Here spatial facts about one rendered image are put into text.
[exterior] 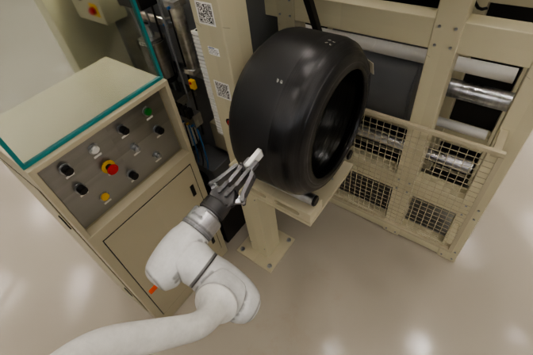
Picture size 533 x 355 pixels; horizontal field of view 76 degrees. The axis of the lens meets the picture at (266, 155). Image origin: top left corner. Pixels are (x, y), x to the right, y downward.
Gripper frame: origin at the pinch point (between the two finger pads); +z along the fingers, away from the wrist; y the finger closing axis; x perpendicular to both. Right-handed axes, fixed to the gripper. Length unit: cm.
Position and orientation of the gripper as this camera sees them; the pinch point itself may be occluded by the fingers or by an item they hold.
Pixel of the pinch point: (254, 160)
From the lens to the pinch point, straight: 99.9
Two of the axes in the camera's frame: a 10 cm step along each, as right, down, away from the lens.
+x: 1.8, 6.1, 7.7
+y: -8.0, -3.6, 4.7
